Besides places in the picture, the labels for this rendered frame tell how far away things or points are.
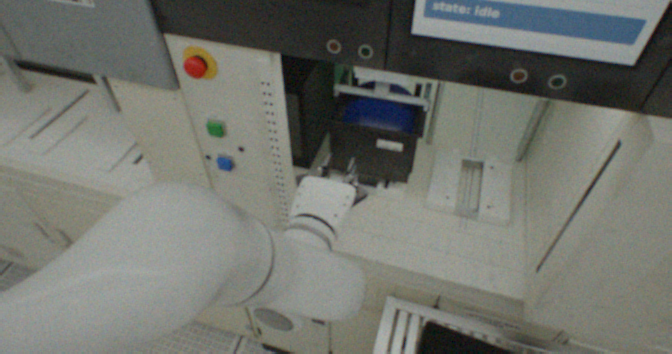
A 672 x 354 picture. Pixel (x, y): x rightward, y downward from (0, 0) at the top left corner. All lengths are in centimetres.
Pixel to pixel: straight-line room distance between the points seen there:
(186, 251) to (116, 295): 4
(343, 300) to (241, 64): 44
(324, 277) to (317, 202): 22
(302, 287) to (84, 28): 64
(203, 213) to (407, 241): 85
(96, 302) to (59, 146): 135
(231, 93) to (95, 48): 27
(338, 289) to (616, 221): 45
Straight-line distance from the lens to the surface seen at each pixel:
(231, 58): 78
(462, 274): 108
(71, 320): 28
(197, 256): 29
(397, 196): 116
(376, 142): 104
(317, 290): 53
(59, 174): 151
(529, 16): 62
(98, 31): 92
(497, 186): 124
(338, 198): 73
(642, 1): 63
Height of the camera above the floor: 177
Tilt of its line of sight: 46 degrees down
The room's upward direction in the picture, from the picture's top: straight up
